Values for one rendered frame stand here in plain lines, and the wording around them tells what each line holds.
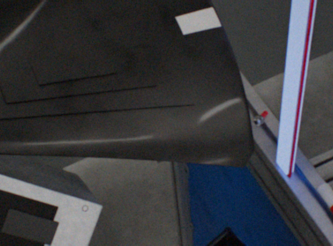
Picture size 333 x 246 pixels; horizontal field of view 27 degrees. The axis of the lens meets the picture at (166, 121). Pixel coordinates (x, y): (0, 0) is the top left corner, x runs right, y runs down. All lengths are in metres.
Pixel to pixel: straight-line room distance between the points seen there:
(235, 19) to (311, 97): 0.40
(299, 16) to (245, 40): 1.18
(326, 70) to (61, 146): 1.65
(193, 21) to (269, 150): 0.33
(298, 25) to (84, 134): 0.24
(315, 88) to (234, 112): 1.52
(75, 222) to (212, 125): 0.18
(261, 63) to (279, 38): 0.09
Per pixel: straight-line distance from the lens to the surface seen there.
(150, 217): 1.77
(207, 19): 0.54
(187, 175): 1.30
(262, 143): 0.83
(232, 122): 0.51
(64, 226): 0.62
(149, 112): 0.49
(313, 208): 0.79
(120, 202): 1.81
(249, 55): 1.84
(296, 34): 0.64
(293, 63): 0.66
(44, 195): 0.61
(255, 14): 1.75
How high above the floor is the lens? 1.54
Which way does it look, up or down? 52 degrees down
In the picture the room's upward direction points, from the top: 7 degrees counter-clockwise
